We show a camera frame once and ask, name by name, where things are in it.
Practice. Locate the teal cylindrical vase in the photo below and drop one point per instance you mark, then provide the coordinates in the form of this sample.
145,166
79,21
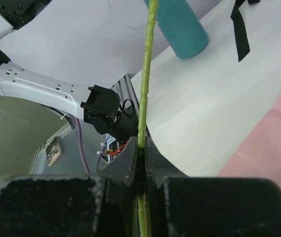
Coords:
181,28

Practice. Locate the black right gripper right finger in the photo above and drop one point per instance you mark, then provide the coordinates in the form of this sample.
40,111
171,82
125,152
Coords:
183,206

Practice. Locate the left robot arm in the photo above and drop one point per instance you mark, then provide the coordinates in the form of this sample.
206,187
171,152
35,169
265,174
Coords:
96,105

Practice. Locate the black ribbon gold lettering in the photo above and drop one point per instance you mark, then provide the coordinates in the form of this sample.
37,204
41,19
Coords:
241,40

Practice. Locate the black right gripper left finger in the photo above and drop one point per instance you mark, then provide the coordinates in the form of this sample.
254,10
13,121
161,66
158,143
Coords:
102,204

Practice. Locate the aluminium frame rail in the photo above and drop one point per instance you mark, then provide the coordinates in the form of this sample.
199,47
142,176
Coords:
94,145

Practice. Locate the green flower stem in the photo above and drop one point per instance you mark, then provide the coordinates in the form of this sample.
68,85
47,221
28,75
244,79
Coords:
143,100

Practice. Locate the pink wrapping paper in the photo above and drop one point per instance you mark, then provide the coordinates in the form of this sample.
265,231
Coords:
260,153

